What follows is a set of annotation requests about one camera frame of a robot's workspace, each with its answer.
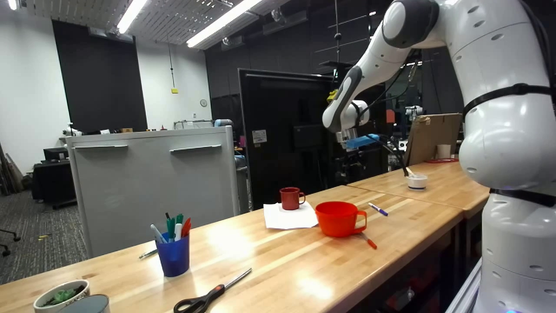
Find blue and white pen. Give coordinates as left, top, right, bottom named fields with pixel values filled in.
left=368, top=201, right=388, bottom=217

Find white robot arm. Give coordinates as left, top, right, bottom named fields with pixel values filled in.
left=321, top=0, right=556, bottom=313

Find orange red pen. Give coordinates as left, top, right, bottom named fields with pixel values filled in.
left=357, top=232, right=378, bottom=250

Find blue pen holder cup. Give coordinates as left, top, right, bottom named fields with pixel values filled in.
left=156, top=234, right=189, bottom=276

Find pen on counter edge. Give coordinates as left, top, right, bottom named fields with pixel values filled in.
left=138, top=248, right=157, bottom=259

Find black rolling panel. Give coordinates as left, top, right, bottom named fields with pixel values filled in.
left=237, top=69, right=387, bottom=208

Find small dark red mug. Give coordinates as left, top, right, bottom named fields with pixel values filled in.
left=279, top=186, right=305, bottom=210

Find white paper sheet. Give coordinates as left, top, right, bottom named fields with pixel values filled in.
left=262, top=203, right=317, bottom=229

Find large orange cup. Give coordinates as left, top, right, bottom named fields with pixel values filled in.
left=315, top=201, right=366, bottom=238

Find small white bowl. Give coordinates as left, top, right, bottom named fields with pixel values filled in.
left=406, top=170, right=427, bottom=189

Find cardboard box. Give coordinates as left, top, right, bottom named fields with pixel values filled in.
left=406, top=112, right=460, bottom=165

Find grey metal cabinet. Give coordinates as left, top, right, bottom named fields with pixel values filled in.
left=67, top=126, right=239, bottom=255

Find white paper cup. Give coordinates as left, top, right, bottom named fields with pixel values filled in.
left=435, top=144, right=451, bottom=159

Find black display screen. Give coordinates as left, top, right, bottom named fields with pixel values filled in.
left=51, top=20, right=147, bottom=133

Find grey metal tin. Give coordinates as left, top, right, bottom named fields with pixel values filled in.
left=55, top=293, right=109, bottom=313

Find white mug with green contents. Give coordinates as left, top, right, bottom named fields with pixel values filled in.
left=32, top=279, right=90, bottom=313

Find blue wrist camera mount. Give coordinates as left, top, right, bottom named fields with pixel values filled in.
left=343, top=133, right=380, bottom=151

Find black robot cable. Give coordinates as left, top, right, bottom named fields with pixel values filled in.
left=369, top=59, right=421, bottom=179

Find black handled scissors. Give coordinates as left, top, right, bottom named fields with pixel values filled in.
left=173, top=269, right=251, bottom=313

